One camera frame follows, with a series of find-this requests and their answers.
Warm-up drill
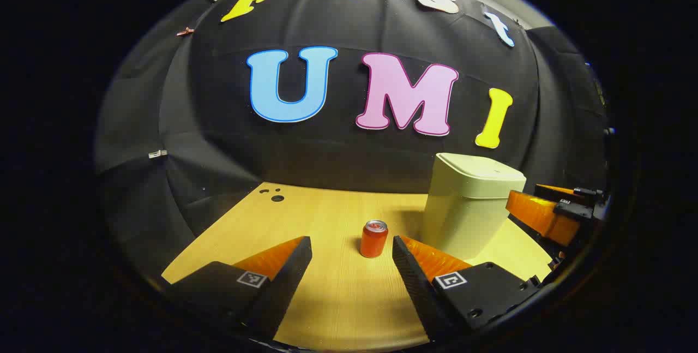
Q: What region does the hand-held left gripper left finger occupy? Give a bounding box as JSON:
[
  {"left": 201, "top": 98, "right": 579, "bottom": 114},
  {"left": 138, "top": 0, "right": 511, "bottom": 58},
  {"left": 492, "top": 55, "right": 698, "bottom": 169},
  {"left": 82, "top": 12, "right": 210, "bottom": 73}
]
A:
[{"left": 164, "top": 236, "right": 313, "bottom": 340}]

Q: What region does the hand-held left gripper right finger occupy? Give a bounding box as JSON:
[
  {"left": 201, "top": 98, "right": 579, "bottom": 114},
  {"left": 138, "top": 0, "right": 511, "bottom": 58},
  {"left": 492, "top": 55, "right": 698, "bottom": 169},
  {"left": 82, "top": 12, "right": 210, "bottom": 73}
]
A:
[{"left": 392, "top": 235, "right": 540, "bottom": 343}]

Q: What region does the orange pop can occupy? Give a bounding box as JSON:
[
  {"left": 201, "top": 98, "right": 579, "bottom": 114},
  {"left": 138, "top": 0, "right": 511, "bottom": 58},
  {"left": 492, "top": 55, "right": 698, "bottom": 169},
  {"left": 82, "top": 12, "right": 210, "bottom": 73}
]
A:
[{"left": 360, "top": 220, "right": 389, "bottom": 259}]

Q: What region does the green desktop garbage bin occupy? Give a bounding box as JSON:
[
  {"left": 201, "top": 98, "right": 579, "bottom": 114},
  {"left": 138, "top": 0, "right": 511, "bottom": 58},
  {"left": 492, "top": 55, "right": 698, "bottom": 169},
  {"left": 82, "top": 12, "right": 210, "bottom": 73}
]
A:
[{"left": 423, "top": 152, "right": 527, "bottom": 261}]

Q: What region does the wooden desktop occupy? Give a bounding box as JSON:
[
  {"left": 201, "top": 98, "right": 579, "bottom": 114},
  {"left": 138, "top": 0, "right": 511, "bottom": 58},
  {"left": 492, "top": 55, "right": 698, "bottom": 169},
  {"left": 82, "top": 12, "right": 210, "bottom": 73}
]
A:
[{"left": 161, "top": 181, "right": 554, "bottom": 351}]

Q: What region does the black backdrop cloth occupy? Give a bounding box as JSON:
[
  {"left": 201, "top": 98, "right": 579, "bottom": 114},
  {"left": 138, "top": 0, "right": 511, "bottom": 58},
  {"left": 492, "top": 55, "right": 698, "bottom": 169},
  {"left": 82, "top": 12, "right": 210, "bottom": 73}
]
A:
[{"left": 94, "top": 0, "right": 610, "bottom": 294}]

